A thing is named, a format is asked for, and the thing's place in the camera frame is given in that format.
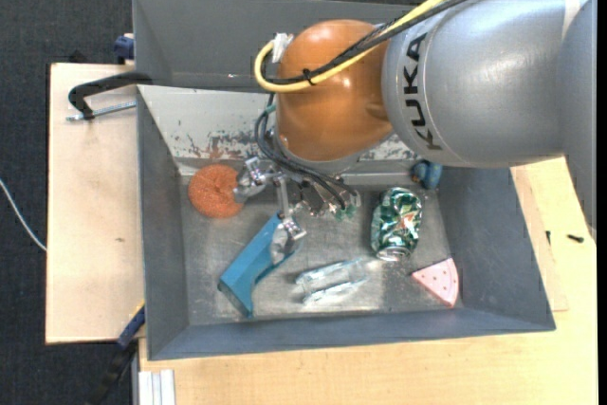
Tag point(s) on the small black screw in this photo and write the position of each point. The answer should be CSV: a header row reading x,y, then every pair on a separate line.
x,y
576,238

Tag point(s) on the grey metal bin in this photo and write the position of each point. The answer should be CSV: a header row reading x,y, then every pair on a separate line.
x,y
332,299

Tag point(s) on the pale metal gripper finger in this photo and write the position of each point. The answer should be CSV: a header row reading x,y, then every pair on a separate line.
x,y
286,242
252,179

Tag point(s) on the clear glass thing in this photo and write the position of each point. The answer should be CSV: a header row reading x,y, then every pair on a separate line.
x,y
332,282

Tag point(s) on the crushed green drink can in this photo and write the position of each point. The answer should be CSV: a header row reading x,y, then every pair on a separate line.
x,y
396,223

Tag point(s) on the pink dotted triangular sponge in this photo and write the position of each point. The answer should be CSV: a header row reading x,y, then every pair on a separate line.
x,y
441,280

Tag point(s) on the blue toy animal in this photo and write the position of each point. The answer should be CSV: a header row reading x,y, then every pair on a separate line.
x,y
429,175

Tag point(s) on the orange round scouring pad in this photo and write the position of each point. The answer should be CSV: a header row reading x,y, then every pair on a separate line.
x,y
211,194

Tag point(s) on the blue flat block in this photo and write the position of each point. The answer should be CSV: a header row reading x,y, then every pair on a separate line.
x,y
246,268

